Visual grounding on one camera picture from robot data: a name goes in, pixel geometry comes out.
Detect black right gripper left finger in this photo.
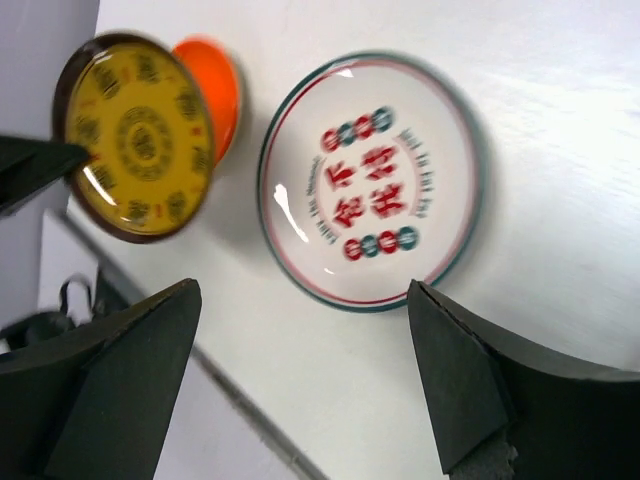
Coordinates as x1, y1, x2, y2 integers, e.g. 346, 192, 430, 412
1, 279, 202, 479

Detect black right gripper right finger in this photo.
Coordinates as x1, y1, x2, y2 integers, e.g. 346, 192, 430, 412
407, 281, 639, 479

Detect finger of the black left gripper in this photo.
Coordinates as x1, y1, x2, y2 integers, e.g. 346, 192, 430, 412
1, 135, 89, 215

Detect brown yellow patterned plate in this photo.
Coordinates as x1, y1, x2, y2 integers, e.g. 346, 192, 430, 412
51, 31, 215, 244

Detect orange plastic plate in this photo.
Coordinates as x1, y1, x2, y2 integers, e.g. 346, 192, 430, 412
172, 35, 243, 167

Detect white plate red characters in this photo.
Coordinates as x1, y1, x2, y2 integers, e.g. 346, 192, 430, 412
256, 51, 490, 313

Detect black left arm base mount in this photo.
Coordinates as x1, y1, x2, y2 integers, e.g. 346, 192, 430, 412
1, 274, 131, 355

